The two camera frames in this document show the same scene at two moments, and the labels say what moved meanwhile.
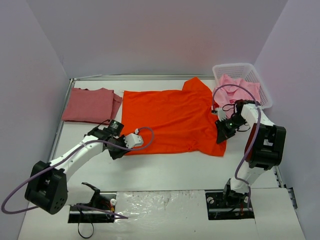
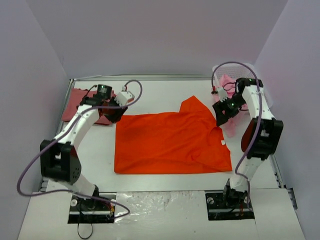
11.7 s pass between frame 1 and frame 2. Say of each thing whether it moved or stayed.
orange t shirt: moved
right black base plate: stayed
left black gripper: moved
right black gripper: moved
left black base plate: stayed
